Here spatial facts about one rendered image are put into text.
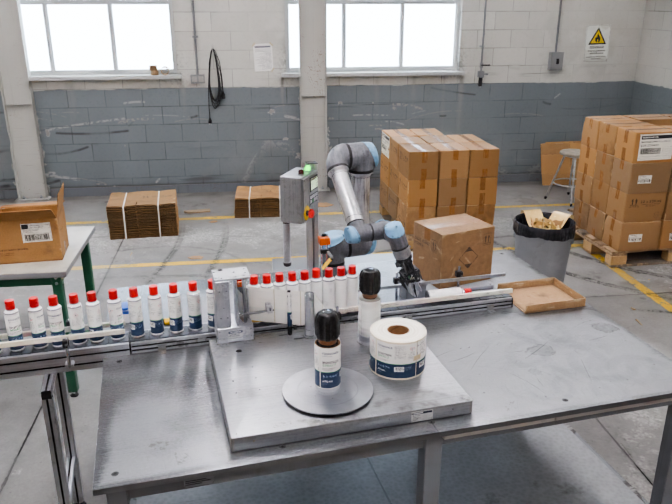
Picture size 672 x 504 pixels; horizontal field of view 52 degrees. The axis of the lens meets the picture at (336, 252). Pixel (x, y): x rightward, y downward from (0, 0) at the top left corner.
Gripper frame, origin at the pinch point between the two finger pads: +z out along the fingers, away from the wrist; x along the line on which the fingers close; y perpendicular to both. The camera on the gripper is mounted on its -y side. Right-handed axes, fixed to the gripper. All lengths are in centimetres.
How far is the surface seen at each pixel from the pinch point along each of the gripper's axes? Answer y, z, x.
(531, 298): 0, 28, 51
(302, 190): 1, -64, -29
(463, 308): 6.0, 13.6, 17.0
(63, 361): 6, -41, -139
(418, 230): -36.3, -9.7, 20.0
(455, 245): -18.5, -3.4, 29.7
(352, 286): 2.6, -17.2, -24.8
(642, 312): -122, 165, 182
